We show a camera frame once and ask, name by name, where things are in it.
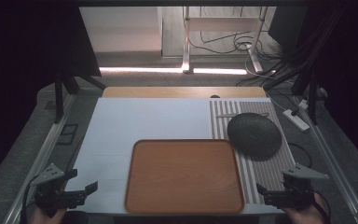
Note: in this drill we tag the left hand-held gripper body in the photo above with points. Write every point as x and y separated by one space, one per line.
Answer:
53 195

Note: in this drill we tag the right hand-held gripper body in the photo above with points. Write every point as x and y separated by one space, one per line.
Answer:
295 193

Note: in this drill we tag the person's left hand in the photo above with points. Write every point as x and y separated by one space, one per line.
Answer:
47 217

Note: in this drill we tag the person's right hand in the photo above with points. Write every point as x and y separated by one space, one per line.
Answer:
305 215

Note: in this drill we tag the grey white striped placemat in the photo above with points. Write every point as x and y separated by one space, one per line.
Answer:
258 177

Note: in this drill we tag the dark round woven placemat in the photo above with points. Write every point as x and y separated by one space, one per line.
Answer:
254 136

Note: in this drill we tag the white power strip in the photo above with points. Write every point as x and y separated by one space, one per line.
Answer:
296 119

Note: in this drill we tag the white plug adapter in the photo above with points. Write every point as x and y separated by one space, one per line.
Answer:
304 104

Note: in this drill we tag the black metal stand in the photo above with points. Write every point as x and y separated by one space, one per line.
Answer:
59 99
312 99

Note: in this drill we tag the brown wooden tray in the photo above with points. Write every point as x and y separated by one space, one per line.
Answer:
184 176

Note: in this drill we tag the white cabinet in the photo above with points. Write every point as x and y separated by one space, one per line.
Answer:
121 29

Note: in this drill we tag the aluminium rail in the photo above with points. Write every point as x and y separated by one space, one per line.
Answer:
329 161
40 158

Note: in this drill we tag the white desk frame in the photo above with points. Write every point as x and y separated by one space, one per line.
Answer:
186 46

